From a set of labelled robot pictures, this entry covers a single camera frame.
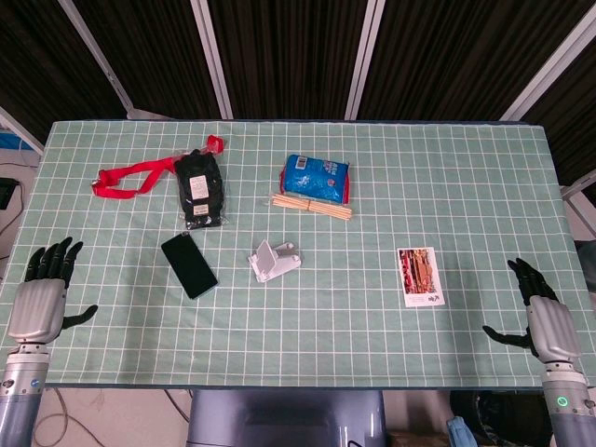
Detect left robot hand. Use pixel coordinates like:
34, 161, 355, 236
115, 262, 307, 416
7, 236, 100, 346

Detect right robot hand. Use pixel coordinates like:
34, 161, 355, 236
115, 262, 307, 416
481, 258, 583, 364

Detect black smartphone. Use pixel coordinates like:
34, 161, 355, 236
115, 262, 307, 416
160, 232, 220, 300

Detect white folding phone stand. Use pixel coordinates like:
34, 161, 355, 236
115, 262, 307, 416
247, 238, 303, 284

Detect black bag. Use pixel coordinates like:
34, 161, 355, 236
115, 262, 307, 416
449, 390, 556, 447

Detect black box on floor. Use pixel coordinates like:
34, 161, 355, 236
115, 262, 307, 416
0, 179, 18, 210

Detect blue cloth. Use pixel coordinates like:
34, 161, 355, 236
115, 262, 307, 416
445, 416, 469, 447

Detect photo postcard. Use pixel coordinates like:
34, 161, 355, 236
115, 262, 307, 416
397, 247, 447, 309

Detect black gloves in plastic bag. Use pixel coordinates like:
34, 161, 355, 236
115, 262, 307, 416
174, 147, 229, 231

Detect green checkered tablecloth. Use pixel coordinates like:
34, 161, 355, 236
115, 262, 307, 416
0, 120, 596, 389

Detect bundle of wooden sticks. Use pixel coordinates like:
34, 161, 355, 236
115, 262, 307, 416
269, 193, 354, 223

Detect blue-grey robot torso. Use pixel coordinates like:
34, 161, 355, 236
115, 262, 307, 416
187, 389, 387, 447

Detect blue snack packet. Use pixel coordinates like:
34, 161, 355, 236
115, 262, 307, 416
278, 154, 352, 206

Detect black pleated curtain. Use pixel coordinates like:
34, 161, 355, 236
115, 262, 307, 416
0, 0, 596, 187

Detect beige floor cable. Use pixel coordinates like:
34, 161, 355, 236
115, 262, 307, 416
32, 386, 97, 447

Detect white frame post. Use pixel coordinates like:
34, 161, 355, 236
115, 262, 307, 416
0, 105, 46, 155
500, 0, 596, 122
561, 169, 596, 220
190, 0, 234, 120
58, 0, 146, 118
344, 0, 386, 121

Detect red lanyard strap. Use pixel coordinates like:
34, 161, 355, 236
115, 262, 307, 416
90, 156, 181, 200

